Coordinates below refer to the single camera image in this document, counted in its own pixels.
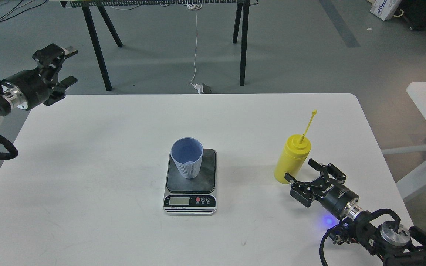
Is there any black trestle table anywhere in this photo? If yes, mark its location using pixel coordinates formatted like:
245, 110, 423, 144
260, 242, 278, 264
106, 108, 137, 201
48, 0, 260, 91

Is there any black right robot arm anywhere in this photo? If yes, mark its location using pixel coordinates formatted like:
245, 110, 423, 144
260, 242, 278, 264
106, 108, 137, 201
284, 159, 426, 266

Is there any white hanging cable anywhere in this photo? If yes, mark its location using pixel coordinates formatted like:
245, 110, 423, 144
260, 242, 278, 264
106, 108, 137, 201
188, 3, 203, 87

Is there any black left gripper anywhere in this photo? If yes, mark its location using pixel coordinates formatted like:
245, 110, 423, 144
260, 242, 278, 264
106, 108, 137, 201
1, 44, 78, 110

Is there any yellow squeeze bottle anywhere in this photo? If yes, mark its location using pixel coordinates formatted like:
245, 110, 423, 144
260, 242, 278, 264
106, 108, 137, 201
273, 109, 317, 184

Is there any white cardboard box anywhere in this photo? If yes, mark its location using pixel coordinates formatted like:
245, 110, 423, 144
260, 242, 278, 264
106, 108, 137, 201
369, 0, 402, 21

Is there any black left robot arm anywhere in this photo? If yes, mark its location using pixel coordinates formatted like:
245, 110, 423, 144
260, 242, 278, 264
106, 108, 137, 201
0, 44, 78, 161

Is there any blue plastic cup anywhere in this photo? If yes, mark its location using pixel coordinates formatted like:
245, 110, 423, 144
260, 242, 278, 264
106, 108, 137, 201
170, 137, 203, 179

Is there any digital kitchen scale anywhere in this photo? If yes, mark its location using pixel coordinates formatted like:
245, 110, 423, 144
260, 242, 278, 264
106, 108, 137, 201
163, 149, 218, 216

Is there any white power adapter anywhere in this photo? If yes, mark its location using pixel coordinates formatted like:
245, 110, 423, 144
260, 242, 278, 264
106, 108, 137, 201
194, 83, 212, 94

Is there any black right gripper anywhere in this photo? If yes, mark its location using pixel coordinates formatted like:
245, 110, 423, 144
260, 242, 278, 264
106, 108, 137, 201
284, 159, 360, 219

